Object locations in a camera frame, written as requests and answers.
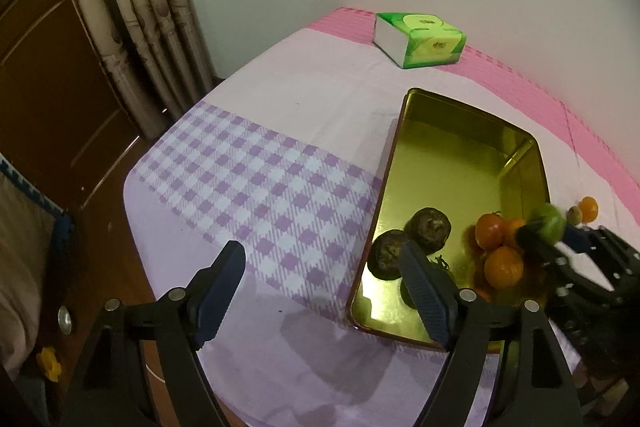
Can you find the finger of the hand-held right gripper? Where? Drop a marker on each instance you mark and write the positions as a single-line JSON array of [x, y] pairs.
[[537, 246], [580, 238]]

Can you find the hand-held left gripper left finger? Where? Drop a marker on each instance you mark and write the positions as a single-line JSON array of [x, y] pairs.
[[220, 292]]

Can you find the medium orange tangerine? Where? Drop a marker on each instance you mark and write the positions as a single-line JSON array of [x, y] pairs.
[[502, 267]]

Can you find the green tissue pack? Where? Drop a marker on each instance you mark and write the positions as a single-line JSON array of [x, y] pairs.
[[425, 37]]

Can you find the small brownish round fruit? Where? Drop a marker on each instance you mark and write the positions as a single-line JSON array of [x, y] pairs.
[[574, 215]]

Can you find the silver round knob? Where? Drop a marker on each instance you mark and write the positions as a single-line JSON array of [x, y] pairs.
[[65, 319]]

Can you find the small orange tangerine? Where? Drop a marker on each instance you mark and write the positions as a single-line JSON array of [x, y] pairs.
[[589, 208]]

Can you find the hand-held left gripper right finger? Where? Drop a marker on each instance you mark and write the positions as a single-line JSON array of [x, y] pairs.
[[425, 302]]

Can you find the gold metal tray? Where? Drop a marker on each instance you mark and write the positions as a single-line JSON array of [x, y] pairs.
[[450, 157]]

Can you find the yellow plastic toy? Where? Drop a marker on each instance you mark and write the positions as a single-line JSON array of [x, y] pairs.
[[48, 363]]

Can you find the beige panel with blue trim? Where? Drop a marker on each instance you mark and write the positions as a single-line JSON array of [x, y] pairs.
[[25, 232]]

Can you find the beige patterned curtain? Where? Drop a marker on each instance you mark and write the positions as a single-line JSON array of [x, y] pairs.
[[140, 7]]

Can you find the brown wooden door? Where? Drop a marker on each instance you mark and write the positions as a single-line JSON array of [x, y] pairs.
[[50, 82]]

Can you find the large orange tangerine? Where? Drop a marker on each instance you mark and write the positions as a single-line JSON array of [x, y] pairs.
[[515, 229]]

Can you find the pink purple checked tablecloth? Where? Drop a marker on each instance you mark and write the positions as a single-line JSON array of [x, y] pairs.
[[275, 117]]

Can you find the green tangerine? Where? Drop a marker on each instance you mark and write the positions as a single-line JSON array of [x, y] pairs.
[[550, 219]]

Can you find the dark brown round fruit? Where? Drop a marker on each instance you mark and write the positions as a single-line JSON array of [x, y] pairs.
[[426, 227], [387, 254]]

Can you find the large red tomato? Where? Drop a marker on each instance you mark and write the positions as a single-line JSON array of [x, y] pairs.
[[489, 230]]

